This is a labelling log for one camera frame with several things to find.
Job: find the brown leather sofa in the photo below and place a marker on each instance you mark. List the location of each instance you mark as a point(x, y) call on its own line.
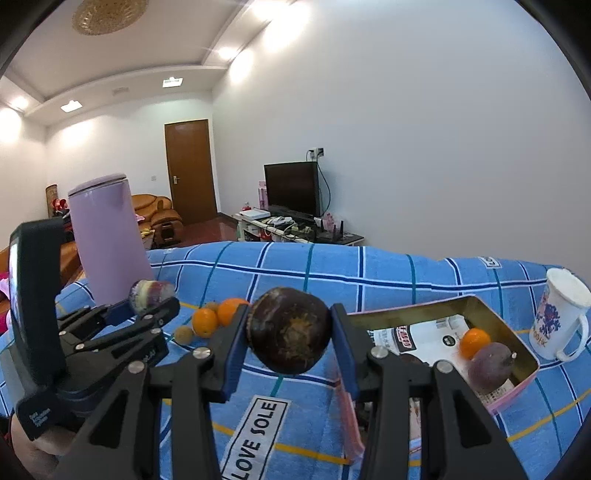
point(69, 263)

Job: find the black router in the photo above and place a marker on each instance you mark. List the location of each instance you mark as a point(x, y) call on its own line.
point(330, 233)

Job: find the black television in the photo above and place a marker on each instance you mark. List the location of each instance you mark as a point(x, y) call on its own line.
point(291, 189)

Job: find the ceiling air vent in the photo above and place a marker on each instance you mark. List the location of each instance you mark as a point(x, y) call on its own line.
point(120, 90)

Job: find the brown longan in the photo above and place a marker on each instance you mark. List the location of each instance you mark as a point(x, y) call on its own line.
point(183, 333)
point(211, 305)

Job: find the orange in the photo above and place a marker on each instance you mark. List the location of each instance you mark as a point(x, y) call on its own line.
point(231, 311)
point(474, 343)
point(205, 321)

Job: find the white printed mug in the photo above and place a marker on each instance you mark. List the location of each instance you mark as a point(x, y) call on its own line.
point(554, 314)

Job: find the square ceiling light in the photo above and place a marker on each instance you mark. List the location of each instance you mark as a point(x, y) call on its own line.
point(71, 105)
point(171, 82)

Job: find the white set-top box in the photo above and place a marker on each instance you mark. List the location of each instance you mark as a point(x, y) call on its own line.
point(254, 213)

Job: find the golden round ceiling lamp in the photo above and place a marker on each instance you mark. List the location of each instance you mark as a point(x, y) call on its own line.
point(111, 16)

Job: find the pink tin box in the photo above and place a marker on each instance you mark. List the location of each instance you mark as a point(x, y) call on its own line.
point(489, 314)

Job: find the purple passion fruit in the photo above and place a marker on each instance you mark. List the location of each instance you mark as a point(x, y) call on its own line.
point(491, 367)

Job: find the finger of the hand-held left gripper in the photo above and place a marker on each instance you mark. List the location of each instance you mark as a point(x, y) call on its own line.
point(159, 310)
point(117, 310)

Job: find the dark brown passion fruit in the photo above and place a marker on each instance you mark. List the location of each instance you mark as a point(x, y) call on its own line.
point(291, 330)

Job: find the white television stand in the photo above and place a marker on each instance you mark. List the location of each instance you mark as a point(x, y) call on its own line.
point(351, 239)

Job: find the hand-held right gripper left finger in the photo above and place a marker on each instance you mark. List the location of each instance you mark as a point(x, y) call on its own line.
point(235, 350)

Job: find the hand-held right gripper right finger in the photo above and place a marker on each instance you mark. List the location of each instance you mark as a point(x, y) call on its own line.
point(344, 350)

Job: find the purple kettle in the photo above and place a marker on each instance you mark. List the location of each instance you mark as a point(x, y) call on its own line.
point(111, 240)

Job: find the printed paper leaflet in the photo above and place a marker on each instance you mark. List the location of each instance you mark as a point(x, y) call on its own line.
point(429, 341)

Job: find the person's left hand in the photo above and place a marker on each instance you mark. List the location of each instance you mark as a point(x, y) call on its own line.
point(32, 447)

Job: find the brown wooden door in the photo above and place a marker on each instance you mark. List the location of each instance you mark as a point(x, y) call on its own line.
point(191, 170)

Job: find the wall power outlet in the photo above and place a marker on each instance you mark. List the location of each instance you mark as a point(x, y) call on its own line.
point(316, 152)

